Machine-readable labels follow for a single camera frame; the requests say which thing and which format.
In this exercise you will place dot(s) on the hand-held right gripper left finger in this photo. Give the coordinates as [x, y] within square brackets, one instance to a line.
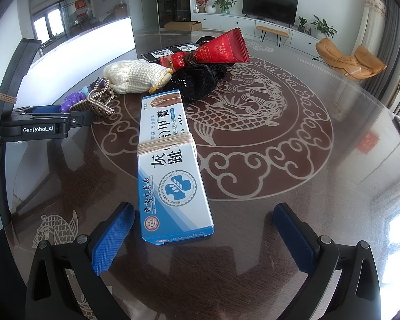
[113, 240]

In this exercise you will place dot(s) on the orange lounge chair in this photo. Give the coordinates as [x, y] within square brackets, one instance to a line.
[340, 60]

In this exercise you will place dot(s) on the gold beaded hair claw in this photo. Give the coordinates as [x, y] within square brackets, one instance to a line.
[100, 101]

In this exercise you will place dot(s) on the black studded velvet cloth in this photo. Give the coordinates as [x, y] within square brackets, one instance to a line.
[200, 80]

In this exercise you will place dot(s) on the white round vase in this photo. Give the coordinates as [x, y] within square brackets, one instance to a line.
[210, 9]

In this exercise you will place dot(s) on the black cap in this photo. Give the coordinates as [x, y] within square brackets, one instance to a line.
[210, 39]

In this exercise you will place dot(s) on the teal hair clip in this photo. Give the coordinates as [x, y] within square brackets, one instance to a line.
[84, 90]

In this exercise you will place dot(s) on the cream knit glove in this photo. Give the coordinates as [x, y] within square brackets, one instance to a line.
[133, 75]

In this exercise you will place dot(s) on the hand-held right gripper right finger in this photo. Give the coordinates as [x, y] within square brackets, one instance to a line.
[293, 240]

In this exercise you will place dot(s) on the dark display cabinet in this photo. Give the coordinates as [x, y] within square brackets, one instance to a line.
[171, 0]

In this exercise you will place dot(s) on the red cream tube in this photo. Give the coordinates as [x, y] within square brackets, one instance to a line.
[220, 48]

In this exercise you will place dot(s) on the grey curtain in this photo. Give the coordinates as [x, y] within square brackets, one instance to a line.
[393, 46]

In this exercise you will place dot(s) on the black box with white labels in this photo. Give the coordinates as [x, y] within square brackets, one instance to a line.
[146, 55]

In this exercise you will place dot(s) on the covered standing air conditioner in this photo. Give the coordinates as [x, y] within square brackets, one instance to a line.
[370, 23]

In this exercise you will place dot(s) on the cardboard box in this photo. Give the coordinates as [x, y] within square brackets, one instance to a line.
[181, 26]

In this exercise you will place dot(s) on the green potted plant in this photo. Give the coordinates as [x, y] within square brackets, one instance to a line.
[225, 3]

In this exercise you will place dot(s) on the wooden bench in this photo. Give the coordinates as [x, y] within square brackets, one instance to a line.
[271, 30]

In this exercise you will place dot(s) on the small potted plant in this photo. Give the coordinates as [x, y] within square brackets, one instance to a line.
[301, 23]

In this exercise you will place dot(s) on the glass patterned desktop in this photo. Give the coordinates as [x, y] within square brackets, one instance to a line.
[286, 180]

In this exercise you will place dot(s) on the white television cabinet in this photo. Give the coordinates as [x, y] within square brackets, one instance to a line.
[226, 21]

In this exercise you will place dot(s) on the purple hair claw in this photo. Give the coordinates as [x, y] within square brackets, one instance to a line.
[70, 101]

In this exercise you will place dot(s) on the red window poster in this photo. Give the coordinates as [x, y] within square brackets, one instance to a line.
[80, 6]

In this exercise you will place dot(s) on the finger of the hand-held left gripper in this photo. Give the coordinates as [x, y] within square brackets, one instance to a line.
[46, 109]
[83, 119]

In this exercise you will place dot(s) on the blue white medicine box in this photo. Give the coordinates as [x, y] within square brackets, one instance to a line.
[173, 190]

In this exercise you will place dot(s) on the large leafy potted plant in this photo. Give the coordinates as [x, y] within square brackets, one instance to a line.
[323, 26]

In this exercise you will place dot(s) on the black television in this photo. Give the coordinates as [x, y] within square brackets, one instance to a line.
[270, 6]

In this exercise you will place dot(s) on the red paper slip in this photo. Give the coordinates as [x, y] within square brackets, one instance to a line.
[366, 143]

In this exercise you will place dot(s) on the red flower bouquet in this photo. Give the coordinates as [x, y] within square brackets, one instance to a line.
[201, 0]

